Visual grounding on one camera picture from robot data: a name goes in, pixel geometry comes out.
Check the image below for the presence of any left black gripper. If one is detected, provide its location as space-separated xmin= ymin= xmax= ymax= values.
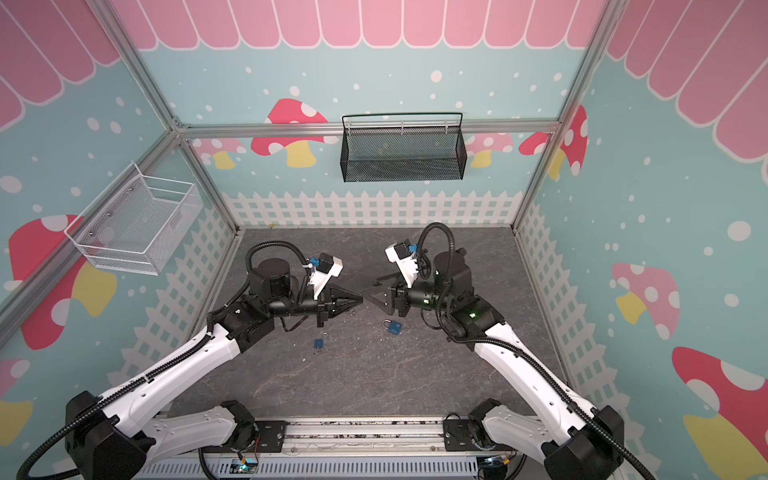
xmin=268 ymin=284 xmax=363 ymax=329

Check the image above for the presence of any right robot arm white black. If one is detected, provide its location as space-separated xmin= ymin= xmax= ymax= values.
xmin=364 ymin=222 xmax=654 ymax=479

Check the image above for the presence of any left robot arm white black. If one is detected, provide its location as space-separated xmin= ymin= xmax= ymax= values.
xmin=16 ymin=240 xmax=363 ymax=479

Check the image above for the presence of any blue padlock silver shackle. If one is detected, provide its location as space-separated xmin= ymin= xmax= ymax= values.
xmin=383 ymin=319 xmax=402 ymax=335

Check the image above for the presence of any black mesh wall basket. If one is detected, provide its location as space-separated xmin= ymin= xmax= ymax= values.
xmin=340 ymin=112 xmax=468 ymax=183

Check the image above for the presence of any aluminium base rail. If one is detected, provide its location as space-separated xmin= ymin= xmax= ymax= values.
xmin=113 ymin=416 xmax=619 ymax=463

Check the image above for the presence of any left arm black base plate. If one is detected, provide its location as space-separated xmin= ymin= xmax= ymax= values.
xmin=241 ymin=420 xmax=289 ymax=454

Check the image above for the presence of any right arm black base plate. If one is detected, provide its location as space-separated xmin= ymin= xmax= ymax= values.
xmin=442 ymin=416 xmax=497 ymax=452

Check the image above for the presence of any white wire wall basket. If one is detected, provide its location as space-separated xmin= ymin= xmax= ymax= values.
xmin=64 ymin=164 xmax=204 ymax=276

